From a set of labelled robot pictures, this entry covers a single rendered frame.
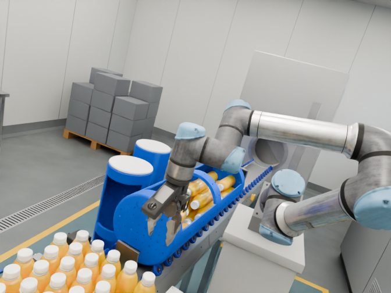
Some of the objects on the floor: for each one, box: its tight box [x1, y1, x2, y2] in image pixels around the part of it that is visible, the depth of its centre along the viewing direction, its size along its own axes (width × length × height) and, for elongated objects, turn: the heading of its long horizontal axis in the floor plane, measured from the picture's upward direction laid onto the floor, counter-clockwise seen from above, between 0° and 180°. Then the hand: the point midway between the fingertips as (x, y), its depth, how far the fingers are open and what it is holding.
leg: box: [197, 237, 223, 293], centre depth 220 cm, size 6×6×63 cm
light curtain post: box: [287, 102, 322, 171], centre depth 235 cm, size 6×6×170 cm
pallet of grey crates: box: [63, 67, 163, 156], centre depth 500 cm, size 120×80×119 cm
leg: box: [179, 265, 195, 293], centre depth 225 cm, size 6×6×63 cm
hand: (157, 238), depth 89 cm, fingers open, 5 cm apart
